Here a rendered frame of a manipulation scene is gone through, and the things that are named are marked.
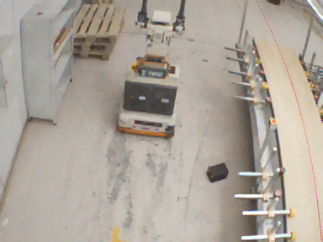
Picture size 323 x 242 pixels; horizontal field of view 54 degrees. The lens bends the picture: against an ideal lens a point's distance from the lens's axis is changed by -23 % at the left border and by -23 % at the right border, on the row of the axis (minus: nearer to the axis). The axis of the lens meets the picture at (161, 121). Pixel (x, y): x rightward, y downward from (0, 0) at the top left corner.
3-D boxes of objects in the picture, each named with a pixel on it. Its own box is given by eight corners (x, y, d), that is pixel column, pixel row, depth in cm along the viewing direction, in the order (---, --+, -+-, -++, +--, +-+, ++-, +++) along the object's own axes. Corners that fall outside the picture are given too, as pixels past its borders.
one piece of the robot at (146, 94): (171, 125, 443) (182, 64, 386) (121, 118, 442) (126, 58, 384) (172, 105, 467) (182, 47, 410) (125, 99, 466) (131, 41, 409)
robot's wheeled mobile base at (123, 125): (173, 139, 447) (177, 123, 429) (116, 132, 445) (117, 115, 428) (176, 100, 496) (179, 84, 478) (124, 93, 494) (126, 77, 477)
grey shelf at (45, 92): (28, 120, 444) (20, 19, 338) (46, 78, 509) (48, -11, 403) (55, 125, 445) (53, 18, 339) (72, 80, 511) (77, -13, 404)
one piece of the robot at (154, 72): (169, 82, 405) (171, 71, 384) (134, 78, 405) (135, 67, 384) (170, 72, 410) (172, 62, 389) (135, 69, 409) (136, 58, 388)
